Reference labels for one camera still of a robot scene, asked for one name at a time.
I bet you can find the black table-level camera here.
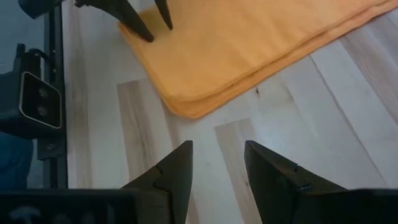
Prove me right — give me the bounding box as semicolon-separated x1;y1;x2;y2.
0;43;63;139

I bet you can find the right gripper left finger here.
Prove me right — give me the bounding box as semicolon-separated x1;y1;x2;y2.
121;140;193;224

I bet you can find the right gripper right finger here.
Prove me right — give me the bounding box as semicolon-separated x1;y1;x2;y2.
244;139;346;224

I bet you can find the orange microfiber towel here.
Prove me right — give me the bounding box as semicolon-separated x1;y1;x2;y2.
119;0;398;119

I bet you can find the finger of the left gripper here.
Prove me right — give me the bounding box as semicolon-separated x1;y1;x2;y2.
74;0;155;43
154;0;174;31

